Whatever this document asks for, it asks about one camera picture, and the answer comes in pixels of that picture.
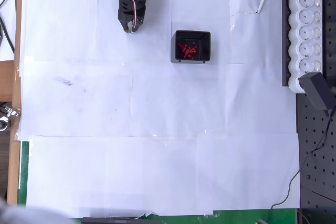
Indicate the black power adapter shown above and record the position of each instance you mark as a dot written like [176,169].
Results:
[315,90]

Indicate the dark ribbed panel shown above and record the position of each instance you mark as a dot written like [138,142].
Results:
[4,161]

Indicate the white paper table cover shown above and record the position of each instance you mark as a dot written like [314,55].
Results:
[183,155]

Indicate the flat black device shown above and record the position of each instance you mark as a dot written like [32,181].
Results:
[118,221]

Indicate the black perforated pegboard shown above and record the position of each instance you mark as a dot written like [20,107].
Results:
[320,176]

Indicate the black plastic bin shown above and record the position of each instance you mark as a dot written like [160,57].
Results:
[189,37]

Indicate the brown wooden board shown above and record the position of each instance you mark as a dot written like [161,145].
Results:
[18,37]

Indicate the white power strip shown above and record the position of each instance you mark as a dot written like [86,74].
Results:
[294,51]

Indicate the green cutting mat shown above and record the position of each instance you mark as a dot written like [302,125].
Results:
[23,169]

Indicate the blurry grey object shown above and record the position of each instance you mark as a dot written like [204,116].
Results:
[21,216]

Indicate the metal clamp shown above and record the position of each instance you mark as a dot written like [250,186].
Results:
[10,112]

